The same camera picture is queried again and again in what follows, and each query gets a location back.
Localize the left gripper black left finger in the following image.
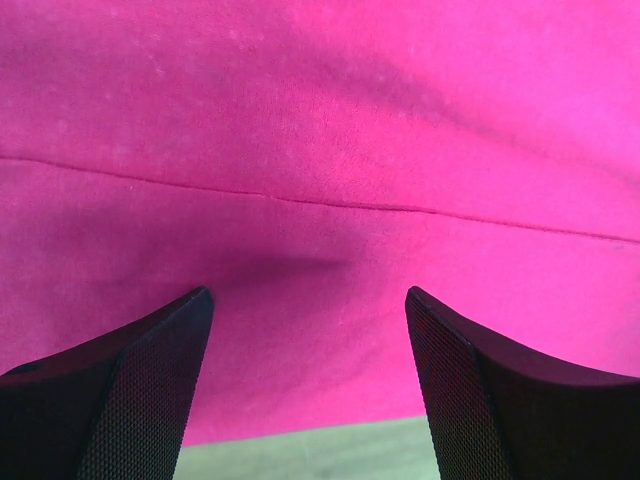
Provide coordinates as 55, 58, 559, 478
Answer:
1, 287, 214, 479

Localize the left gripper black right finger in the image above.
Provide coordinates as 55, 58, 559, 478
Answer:
405, 287, 639, 480

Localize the magenta t shirt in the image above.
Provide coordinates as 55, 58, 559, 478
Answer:
1, 1, 639, 444

